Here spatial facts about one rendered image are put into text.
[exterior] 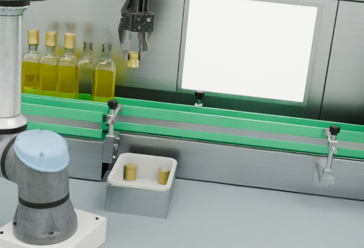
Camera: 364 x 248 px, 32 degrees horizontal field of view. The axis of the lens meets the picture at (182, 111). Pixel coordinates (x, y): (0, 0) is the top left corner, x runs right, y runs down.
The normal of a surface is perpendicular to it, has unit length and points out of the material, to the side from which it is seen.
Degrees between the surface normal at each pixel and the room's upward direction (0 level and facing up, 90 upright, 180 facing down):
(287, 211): 0
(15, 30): 90
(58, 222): 74
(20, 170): 93
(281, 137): 90
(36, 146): 8
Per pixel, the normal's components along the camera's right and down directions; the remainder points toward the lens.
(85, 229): 0.04, -0.93
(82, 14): -0.10, 0.29
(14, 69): 0.81, 0.24
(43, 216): 0.13, 0.06
